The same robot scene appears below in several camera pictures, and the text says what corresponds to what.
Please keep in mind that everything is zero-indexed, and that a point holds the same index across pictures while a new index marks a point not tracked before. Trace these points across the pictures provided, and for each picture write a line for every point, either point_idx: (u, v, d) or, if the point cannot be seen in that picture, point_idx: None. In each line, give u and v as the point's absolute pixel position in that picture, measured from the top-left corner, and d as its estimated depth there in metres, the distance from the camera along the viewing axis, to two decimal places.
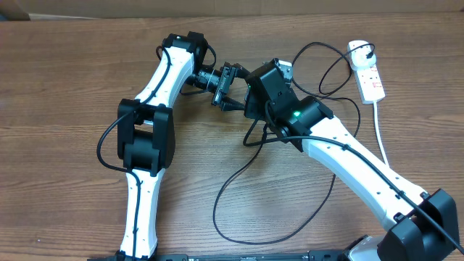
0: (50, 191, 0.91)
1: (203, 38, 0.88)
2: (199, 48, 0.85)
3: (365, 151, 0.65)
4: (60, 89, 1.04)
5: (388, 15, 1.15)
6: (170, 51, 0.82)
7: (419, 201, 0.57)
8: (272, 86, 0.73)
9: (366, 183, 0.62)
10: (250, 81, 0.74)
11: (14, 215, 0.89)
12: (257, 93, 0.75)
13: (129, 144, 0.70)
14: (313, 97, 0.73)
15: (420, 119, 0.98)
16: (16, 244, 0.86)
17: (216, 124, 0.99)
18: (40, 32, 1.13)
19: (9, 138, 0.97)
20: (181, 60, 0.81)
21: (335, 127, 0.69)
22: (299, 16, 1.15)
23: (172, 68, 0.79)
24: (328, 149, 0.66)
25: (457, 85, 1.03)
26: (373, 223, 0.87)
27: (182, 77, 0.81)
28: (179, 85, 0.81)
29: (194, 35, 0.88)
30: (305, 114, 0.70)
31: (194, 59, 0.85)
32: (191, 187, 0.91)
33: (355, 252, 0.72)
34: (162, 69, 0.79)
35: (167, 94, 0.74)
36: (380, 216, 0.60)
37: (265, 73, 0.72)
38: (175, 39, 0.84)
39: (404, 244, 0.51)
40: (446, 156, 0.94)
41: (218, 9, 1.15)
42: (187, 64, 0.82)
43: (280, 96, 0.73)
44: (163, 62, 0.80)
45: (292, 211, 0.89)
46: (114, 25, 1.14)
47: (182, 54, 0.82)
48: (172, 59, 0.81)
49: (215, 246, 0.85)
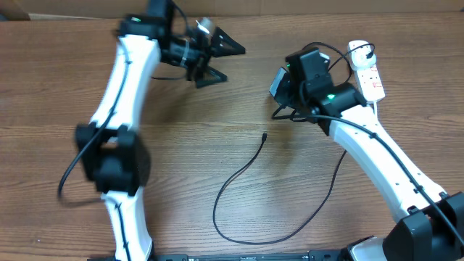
0: (50, 191, 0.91)
1: (166, 9, 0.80)
2: (163, 29, 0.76)
3: (391, 143, 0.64)
4: (60, 89, 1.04)
5: (388, 14, 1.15)
6: (127, 45, 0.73)
7: (437, 200, 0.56)
8: (311, 67, 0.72)
9: (387, 172, 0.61)
10: (290, 60, 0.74)
11: (14, 215, 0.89)
12: (295, 73, 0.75)
13: (96, 170, 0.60)
14: (350, 83, 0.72)
15: (420, 119, 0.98)
16: (16, 244, 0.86)
17: (216, 124, 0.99)
18: (39, 32, 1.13)
19: (9, 138, 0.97)
20: (141, 54, 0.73)
21: (367, 115, 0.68)
22: (299, 16, 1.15)
23: (131, 64, 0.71)
24: (357, 135, 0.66)
25: (457, 85, 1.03)
26: (374, 224, 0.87)
27: (145, 72, 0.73)
28: (145, 77, 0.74)
29: (154, 11, 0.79)
30: (339, 97, 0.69)
31: (159, 43, 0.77)
32: (191, 187, 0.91)
33: (358, 248, 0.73)
34: (120, 72, 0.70)
35: (129, 103, 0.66)
36: (394, 206, 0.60)
37: (307, 53, 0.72)
38: (132, 22, 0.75)
39: (412, 235, 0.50)
40: (446, 157, 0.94)
41: (218, 8, 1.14)
42: (151, 56, 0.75)
43: (316, 77, 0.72)
44: (119, 61, 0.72)
45: (292, 212, 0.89)
46: (114, 25, 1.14)
47: (141, 43, 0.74)
48: (129, 53, 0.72)
49: (215, 246, 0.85)
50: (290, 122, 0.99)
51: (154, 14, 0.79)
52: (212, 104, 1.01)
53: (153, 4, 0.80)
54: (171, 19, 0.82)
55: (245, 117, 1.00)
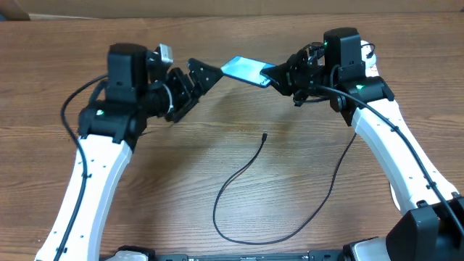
0: (50, 191, 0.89)
1: (133, 83, 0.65)
2: (135, 122, 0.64)
3: (411, 139, 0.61)
4: (60, 89, 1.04)
5: (388, 15, 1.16)
6: (84, 181, 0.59)
7: (448, 199, 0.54)
8: (350, 51, 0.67)
9: (402, 165, 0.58)
10: (328, 38, 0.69)
11: (14, 215, 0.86)
12: (328, 56, 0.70)
13: None
14: (379, 77, 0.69)
15: (420, 119, 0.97)
16: (16, 245, 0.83)
17: (215, 123, 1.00)
18: (40, 33, 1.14)
19: (9, 138, 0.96)
20: (105, 164, 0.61)
21: (392, 109, 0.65)
22: (299, 16, 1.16)
23: (67, 250, 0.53)
24: (378, 127, 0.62)
25: (457, 85, 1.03)
26: (373, 225, 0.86)
27: (119, 171, 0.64)
28: (115, 178, 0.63)
29: (119, 88, 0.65)
30: (368, 88, 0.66)
31: (135, 133, 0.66)
32: (191, 187, 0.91)
33: (360, 246, 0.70)
34: (52, 246, 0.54)
35: (99, 194, 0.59)
36: (404, 201, 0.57)
37: (349, 36, 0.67)
38: (96, 119, 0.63)
39: (417, 228, 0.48)
40: (446, 157, 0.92)
41: (218, 8, 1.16)
42: (113, 169, 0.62)
43: (350, 64, 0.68)
44: (76, 174, 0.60)
45: (292, 212, 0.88)
46: (114, 26, 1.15)
47: (104, 150, 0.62)
48: (90, 161, 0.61)
49: (215, 246, 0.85)
50: (291, 122, 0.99)
51: (117, 95, 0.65)
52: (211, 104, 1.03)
53: (116, 76, 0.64)
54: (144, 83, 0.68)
55: (247, 117, 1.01)
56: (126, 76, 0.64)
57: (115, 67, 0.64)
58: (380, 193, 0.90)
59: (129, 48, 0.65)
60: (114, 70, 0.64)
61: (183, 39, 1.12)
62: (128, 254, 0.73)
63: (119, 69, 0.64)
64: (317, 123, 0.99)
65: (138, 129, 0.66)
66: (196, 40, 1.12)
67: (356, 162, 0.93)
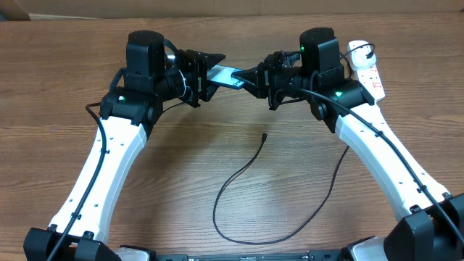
0: (50, 191, 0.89)
1: (150, 72, 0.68)
2: (152, 109, 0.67)
3: (397, 143, 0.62)
4: (60, 89, 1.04)
5: (387, 15, 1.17)
6: (102, 156, 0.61)
7: (440, 200, 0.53)
8: (328, 56, 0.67)
9: (391, 170, 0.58)
10: (304, 43, 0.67)
11: (14, 214, 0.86)
12: (306, 61, 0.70)
13: (66, 244, 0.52)
14: (358, 81, 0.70)
15: (420, 119, 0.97)
16: (16, 245, 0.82)
17: (212, 124, 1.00)
18: (41, 33, 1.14)
19: (9, 138, 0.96)
20: (122, 142, 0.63)
21: (375, 114, 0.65)
22: (299, 16, 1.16)
23: (82, 217, 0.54)
24: (362, 133, 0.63)
25: (458, 85, 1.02)
26: (374, 225, 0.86)
27: (132, 156, 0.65)
28: (128, 164, 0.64)
29: (137, 76, 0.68)
30: (347, 95, 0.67)
31: (152, 120, 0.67)
32: (191, 187, 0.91)
33: (359, 248, 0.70)
34: (67, 214, 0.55)
35: (114, 172, 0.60)
36: (396, 206, 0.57)
37: (325, 42, 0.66)
38: (117, 102, 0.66)
39: (413, 234, 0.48)
40: (446, 157, 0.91)
41: (218, 8, 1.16)
42: (130, 148, 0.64)
43: (330, 70, 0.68)
44: (95, 151, 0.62)
45: (293, 211, 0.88)
46: (114, 26, 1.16)
47: (124, 128, 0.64)
48: (109, 139, 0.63)
49: (215, 246, 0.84)
50: (288, 122, 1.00)
51: (136, 83, 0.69)
52: (212, 105, 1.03)
53: (134, 66, 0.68)
54: (159, 70, 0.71)
55: (245, 117, 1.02)
56: (143, 66, 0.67)
57: (133, 57, 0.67)
58: (380, 193, 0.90)
59: (144, 38, 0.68)
60: (134, 59, 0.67)
61: (183, 38, 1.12)
62: (130, 250, 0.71)
63: (137, 59, 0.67)
64: (317, 123, 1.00)
65: (156, 117, 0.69)
66: (196, 39, 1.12)
67: (356, 162, 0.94)
